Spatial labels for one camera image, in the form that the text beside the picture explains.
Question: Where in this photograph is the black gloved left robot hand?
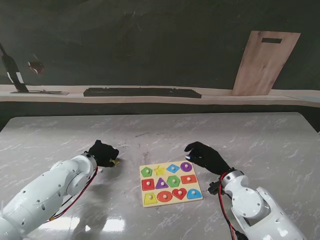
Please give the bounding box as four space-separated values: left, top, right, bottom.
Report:
87 139 120 168

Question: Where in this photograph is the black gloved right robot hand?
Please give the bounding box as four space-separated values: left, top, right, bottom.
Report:
184 141 231 177

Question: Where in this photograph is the purple circle puzzle piece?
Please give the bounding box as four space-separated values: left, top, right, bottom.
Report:
180 161 194 173

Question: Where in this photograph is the orange rectangle puzzle piece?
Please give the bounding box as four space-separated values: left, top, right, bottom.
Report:
180 174 198 185

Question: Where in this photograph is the blue semicircle puzzle piece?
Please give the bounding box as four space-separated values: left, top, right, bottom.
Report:
186 188 203 200

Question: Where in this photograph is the blue diamond puzzle piece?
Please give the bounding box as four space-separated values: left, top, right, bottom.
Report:
166 163 181 174

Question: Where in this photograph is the green hexagon puzzle piece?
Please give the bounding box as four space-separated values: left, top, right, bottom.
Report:
166 174 182 188

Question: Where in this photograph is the red heart puzzle piece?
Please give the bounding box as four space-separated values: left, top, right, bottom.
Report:
171 187 188 201

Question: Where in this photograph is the green pentagon puzzle piece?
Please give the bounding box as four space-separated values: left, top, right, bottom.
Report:
140 165 154 177

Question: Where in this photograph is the red square puzzle piece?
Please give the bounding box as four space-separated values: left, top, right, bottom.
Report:
141 178 156 191

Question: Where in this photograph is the purple triangle puzzle piece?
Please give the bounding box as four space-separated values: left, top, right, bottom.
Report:
155 177 169 190

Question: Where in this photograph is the yellow wooden shape puzzle board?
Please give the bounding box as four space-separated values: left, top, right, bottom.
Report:
139 160 204 208

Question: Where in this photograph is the orange oval puzzle piece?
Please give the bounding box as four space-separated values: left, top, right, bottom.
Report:
157 190 173 203

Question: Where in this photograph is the yellow trapezoid puzzle piece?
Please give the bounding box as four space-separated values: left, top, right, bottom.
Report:
143 191 158 205

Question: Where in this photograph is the wooden cutting board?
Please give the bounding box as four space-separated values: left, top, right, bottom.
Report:
231 30 302 97

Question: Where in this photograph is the light wooden shelf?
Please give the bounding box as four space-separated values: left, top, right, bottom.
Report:
0 84 320 108

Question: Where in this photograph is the long black tray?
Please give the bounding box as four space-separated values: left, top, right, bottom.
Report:
83 87 203 99

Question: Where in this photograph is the flat tray under bottle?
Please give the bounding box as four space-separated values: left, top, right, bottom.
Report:
9 89 70 97

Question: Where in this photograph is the wine glass with red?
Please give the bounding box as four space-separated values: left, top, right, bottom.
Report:
27 53 45 76

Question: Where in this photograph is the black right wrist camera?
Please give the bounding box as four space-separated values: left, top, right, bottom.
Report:
208 182 221 197

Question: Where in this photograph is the red cable of left arm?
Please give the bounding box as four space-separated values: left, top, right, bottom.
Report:
46 166 99 223

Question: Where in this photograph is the red cable of arm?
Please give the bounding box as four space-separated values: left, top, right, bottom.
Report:
46 166 99 223
218 174 242 240

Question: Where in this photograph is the red cable of right arm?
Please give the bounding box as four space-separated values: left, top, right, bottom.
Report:
218 174 242 240

